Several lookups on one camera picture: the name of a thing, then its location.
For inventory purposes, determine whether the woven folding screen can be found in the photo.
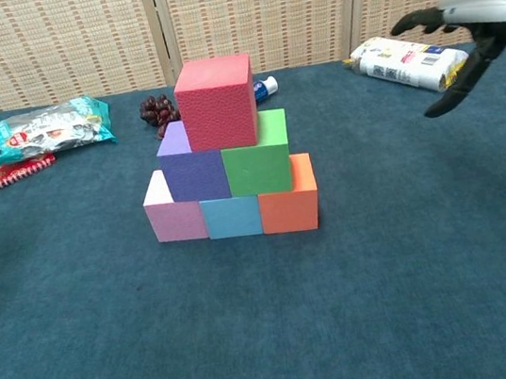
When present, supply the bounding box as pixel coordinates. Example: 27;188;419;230
0;0;506;114

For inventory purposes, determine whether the white yellow snack bag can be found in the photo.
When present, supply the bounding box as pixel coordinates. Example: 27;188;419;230
339;24;477;107

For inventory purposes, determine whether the teal snack bag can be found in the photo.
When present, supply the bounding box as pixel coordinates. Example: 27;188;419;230
0;91;121;168

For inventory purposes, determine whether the dark red grape bunch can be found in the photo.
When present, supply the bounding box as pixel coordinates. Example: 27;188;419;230
138;91;185;142

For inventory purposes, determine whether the teal felt table cover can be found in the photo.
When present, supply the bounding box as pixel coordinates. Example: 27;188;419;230
0;35;506;379

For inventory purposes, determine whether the red snack packet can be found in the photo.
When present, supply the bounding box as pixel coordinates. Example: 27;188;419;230
0;133;63;206

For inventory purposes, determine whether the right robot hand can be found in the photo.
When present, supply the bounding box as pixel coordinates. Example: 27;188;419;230
385;0;506;124

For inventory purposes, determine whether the green foam cube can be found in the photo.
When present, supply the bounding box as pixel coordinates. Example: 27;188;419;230
215;107;298;202

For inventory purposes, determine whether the light blue foam cube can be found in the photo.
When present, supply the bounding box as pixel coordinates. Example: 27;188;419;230
199;191;266;243

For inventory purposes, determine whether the blue white toothpaste tube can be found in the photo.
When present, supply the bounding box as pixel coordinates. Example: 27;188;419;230
251;74;282;105

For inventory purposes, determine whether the purple foam cube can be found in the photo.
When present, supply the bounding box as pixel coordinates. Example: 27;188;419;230
152;114;233;208

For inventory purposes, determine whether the red foam cube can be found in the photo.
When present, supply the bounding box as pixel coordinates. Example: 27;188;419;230
170;52;264;157

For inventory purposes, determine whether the pink foam cube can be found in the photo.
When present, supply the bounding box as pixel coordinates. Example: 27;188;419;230
138;163;210;248

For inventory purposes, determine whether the orange foam cube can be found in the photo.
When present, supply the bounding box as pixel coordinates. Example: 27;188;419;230
252;150;324;239

